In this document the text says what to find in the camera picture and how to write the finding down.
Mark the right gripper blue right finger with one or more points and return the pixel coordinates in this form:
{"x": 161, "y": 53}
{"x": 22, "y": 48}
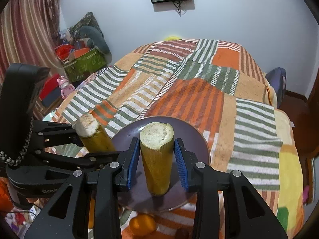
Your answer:
{"x": 246, "y": 213}

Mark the striped patchwork blanket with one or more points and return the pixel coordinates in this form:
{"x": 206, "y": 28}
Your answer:
{"x": 217, "y": 88}

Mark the red box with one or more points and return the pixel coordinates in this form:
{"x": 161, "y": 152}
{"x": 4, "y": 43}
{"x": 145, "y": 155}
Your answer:
{"x": 50, "y": 91}

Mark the large orange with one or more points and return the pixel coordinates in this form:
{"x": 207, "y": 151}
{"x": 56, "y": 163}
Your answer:
{"x": 142, "y": 225}

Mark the striped red curtain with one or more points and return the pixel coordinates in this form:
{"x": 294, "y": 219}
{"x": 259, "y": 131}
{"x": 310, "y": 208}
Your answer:
{"x": 30, "y": 34}

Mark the green storage box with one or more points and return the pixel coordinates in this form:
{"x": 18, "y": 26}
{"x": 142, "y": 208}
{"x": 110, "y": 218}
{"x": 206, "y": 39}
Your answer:
{"x": 81, "y": 67}

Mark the yellow corn cob front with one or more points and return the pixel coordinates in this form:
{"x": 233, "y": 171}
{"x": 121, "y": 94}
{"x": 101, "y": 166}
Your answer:
{"x": 157, "y": 148}

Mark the pink toy figure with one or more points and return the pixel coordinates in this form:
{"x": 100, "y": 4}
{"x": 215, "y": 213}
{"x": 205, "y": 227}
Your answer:
{"x": 66, "y": 87}

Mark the yellow corn cob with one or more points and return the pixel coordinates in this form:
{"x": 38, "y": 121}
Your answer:
{"x": 93, "y": 135}
{"x": 157, "y": 148}

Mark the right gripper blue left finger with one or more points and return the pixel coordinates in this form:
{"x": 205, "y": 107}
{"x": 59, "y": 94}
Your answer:
{"x": 66, "y": 215}

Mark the purple backpack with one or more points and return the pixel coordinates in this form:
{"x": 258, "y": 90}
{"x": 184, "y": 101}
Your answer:
{"x": 278, "y": 80}

